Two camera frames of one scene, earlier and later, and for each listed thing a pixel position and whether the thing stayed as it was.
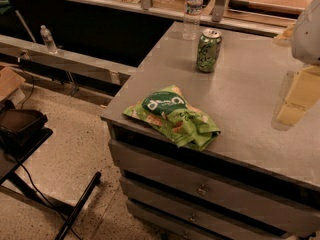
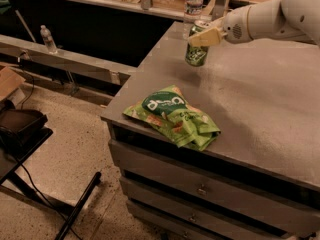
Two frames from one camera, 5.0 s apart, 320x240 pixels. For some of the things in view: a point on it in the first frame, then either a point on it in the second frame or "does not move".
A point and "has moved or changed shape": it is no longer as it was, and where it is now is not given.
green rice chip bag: (168, 111) does not move
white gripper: (308, 34) to (235, 26)
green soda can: (208, 50) has moved or changed shape
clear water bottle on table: (192, 12) does not move
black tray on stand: (22, 132) does not move
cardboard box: (10, 86) does not move
